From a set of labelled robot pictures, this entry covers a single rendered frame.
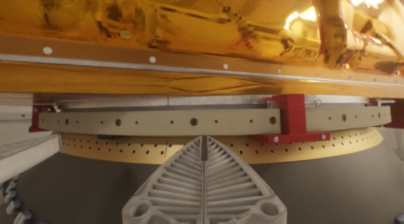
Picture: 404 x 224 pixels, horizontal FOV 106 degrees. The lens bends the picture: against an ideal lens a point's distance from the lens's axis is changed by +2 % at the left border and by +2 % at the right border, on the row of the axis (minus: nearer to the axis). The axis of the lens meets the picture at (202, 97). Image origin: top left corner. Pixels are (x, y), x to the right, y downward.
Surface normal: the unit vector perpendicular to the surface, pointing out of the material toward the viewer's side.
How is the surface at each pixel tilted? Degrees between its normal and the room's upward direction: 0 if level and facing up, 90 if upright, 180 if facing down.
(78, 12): 133
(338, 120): 90
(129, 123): 90
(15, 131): 90
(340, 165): 62
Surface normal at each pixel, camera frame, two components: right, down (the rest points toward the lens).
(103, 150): -0.29, -0.53
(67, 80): 0.35, -0.07
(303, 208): 0.13, -0.53
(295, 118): 0.15, -0.07
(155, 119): -0.15, -0.07
